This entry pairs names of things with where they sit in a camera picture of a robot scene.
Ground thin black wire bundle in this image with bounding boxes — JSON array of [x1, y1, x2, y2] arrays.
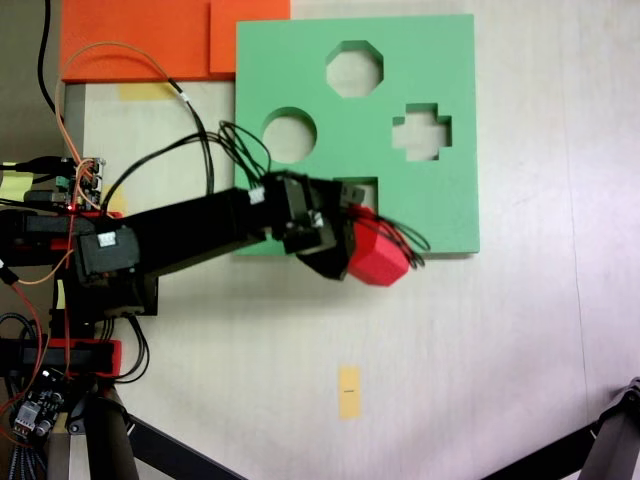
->
[[102, 78, 274, 211]]

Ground thin orange wire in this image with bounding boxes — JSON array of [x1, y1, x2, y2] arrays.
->
[[54, 41, 174, 174]]

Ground circuit board with wires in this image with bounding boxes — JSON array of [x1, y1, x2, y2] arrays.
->
[[52, 156, 109, 211]]

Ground thick black cable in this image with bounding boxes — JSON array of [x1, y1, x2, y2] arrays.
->
[[37, 0, 57, 114]]

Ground yellow tape strip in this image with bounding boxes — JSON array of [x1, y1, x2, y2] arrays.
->
[[117, 82, 176, 102]]

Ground yellow tape marker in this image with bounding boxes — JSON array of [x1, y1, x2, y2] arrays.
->
[[338, 364, 362, 420]]

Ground red octagonal pillar block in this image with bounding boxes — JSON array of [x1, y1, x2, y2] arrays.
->
[[346, 203, 412, 288]]

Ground red base clamp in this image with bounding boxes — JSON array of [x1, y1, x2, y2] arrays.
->
[[47, 337, 124, 378], [64, 209, 124, 221]]

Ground large orange foam block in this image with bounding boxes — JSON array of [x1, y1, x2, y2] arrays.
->
[[59, 0, 236, 84]]

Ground yellow sticky note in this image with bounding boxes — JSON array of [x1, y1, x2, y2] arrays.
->
[[0, 172, 35, 202]]

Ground small black circuit board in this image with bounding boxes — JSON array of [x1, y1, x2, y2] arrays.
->
[[9, 368, 70, 441]]

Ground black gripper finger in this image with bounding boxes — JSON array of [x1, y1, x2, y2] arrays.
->
[[341, 180, 379, 209], [294, 219, 358, 282]]

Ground green shape sorting board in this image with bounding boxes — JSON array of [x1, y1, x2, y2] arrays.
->
[[232, 13, 481, 259]]

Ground black tripod leg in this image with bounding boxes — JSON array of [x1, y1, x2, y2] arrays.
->
[[82, 394, 251, 480], [479, 377, 640, 480]]

